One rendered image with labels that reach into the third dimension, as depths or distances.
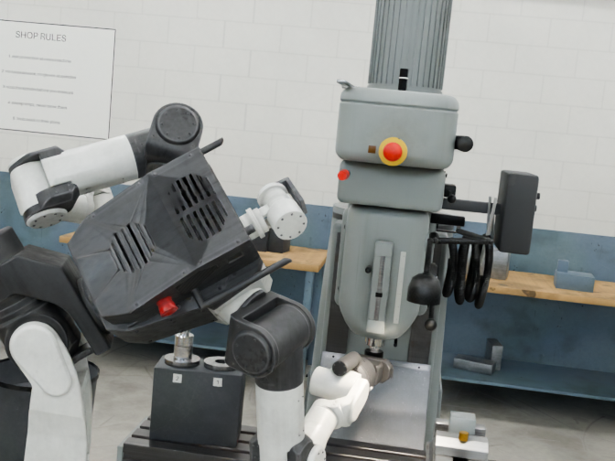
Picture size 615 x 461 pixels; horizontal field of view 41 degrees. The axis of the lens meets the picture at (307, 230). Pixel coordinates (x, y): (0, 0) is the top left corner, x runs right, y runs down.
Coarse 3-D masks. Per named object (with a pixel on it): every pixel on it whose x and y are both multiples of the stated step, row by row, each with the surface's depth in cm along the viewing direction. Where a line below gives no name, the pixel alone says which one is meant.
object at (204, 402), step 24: (168, 360) 207; (192, 360) 209; (216, 360) 211; (168, 384) 205; (192, 384) 205; (216, 384) 205; (240, 384) 205; (168, 408) 206; (192, 408) 206; (216, 408) 206; (240, 408) 207; (168, 432) 207; (192, 432) 207; (216, 432) 207; (240, 432) 216
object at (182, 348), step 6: (180, 342) 208; (186, 342) 208; (192, 342) 209; (174, 348) 209; (180, 348) 208; (186, 348) 208; (192, 348) 210; (174, 354) 209; (180, 354) 208; (186, 354) 208
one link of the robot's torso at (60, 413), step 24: (24, 336) 147; (48, 336) 147; (24, 360) 147; (48, 360) 148; (48, 384) 149; (72, 384) 150; (48, 408) 150; (72, 408) 151; (48, 432) 153; (72, 432) 153; (48, 456) 154; (72, 456) 155
